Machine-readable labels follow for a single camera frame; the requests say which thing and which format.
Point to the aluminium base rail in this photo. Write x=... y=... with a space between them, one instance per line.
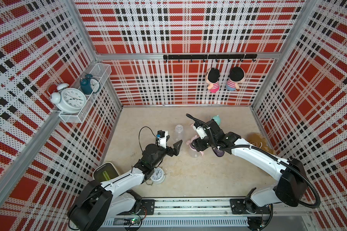
x=166 y=213

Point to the white wire shelf basket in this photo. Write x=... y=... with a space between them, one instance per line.
x=100 y=72

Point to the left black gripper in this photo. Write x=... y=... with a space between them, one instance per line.
x=175 y=149

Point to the plush doll blue pants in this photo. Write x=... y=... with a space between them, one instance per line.
x=236 y=76

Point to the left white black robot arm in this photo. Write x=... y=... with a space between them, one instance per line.
x=101 y=200

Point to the black hook rail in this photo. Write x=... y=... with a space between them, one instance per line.
x=209 y=56

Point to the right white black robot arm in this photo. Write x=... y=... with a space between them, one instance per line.
x=292 y=187

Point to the clear baby bottle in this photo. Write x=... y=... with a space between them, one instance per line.
x=178 y=133
x=195 y=154

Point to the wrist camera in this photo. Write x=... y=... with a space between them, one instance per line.
x=201 y=132
x=161 y=139

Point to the brown plush toy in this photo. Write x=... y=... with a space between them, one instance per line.
x=259 y=141

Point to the teal alarm clock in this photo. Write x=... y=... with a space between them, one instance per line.
x=89 y=85

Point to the small white alarm clock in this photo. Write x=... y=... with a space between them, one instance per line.
x=158 y=176

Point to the large white alarm clock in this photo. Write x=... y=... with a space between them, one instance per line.
x=68 y=100

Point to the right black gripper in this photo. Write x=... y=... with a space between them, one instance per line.
x=198 y=144

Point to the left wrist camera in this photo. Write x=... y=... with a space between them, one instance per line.
x=161 y=139

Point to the plush doll pink pants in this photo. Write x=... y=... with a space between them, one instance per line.
x=212 y=78

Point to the mint green bottle cap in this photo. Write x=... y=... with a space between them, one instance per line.
x=217 y=119

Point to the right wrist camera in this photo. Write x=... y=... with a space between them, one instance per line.
x=201 y=132

